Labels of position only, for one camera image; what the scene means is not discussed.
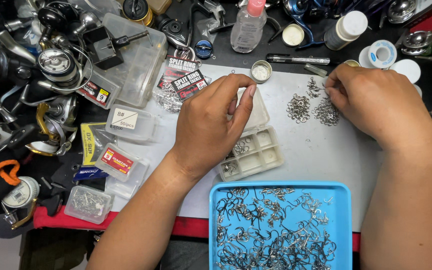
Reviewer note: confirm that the person's right hand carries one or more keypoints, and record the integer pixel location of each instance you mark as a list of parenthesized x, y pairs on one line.
[(381, 105)]

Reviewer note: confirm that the person's left hand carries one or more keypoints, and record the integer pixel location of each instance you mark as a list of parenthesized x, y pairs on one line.
[(204, 127)]

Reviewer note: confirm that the split rings inside box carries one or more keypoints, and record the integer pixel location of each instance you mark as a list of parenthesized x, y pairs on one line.
[(242, 145)]

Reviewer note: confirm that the white round disc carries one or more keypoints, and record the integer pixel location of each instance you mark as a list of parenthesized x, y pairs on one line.
[(405, 70)]

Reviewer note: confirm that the swivels inside box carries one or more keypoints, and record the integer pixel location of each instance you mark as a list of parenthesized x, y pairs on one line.
[(230, 167)]

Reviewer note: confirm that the pile of split rings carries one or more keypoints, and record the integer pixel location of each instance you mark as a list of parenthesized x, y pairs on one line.
[(325, 114), (298, 108)]

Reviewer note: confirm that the small clear compartment box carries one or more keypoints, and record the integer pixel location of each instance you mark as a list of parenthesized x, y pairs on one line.
[(261, 150)]

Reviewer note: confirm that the cluster of small swivels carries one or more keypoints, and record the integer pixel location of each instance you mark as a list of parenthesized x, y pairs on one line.
[(313, 88)]

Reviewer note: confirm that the silver reel spool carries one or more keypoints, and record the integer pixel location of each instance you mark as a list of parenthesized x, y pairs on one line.
[(401, 10), (417, 42)]

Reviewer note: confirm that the small clear tube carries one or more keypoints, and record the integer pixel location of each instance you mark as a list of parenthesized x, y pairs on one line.
[(315, 69)]

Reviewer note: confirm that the clear box white label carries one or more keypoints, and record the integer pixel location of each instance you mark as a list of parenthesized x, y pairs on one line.
[(129, 122)]

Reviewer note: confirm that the blue round cap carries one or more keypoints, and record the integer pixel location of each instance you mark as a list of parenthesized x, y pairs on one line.
[(203, 49)]

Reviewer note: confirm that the small round metal tin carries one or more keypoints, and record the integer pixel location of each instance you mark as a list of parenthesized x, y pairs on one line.
[(261, 72)]

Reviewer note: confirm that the grey work mat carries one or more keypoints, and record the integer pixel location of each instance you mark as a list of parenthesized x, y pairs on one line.
[(321, 161)]

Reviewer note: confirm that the grey bottle white cap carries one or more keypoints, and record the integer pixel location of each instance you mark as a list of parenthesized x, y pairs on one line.
[(345, 30)]

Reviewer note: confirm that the empty clear plastic box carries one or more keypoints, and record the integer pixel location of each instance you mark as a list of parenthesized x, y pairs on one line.
[(133, 185)]

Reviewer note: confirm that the large clear tackle box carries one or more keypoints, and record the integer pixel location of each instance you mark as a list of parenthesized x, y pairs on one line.
[(137, 63)]

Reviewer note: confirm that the hook box red label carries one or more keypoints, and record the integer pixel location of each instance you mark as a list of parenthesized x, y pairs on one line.
[(117, 161)]

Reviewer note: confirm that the silver patterned pen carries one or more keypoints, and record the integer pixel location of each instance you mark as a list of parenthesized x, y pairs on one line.
[(298, 59)]

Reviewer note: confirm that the clear small plastic bag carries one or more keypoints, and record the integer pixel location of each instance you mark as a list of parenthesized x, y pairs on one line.
[(206, 29)]

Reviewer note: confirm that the black fishing reel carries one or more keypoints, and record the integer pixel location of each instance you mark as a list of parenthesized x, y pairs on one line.
[(173, 32)]

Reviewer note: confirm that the clear bottle pink cap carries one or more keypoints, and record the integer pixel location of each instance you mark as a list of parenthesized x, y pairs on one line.
[(246, 30)]

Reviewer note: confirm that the hook box yellow label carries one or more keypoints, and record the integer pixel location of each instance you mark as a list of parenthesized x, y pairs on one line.
[(96, 92)]

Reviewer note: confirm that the yellow black hook packet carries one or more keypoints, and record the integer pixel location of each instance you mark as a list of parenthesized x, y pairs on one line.
[(90, 144)]

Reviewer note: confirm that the blue fishing reel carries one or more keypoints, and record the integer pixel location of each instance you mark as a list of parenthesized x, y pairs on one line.
[(300, 15)]

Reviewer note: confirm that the blue packet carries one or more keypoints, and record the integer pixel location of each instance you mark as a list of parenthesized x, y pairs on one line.
[(88, 174)]

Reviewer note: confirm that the blue plastic tray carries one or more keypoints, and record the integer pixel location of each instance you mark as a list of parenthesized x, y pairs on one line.
[(343, 225)]

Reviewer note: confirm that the heap of fishing hooks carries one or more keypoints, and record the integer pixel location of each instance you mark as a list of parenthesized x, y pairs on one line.
[(276, 232)]

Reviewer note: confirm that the gold black spool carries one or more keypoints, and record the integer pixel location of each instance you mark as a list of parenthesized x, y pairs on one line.
[(137, 10)]

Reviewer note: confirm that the clear box of hooks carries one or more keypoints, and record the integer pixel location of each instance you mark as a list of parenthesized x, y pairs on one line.
[(87, 204)]

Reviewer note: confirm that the heap of fishing reels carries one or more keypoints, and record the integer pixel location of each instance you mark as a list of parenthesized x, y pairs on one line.
[(32, 75)]

